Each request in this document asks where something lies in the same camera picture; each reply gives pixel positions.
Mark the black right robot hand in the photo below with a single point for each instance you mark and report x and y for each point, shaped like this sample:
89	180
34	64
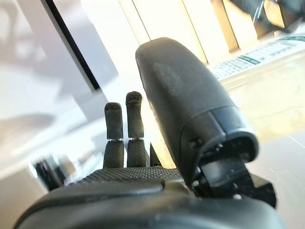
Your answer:
178	95

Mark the printed white green sheet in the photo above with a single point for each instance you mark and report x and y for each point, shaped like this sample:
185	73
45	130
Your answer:
238	64

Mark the dark framed orange window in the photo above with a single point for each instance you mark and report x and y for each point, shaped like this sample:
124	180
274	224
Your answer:
166	21

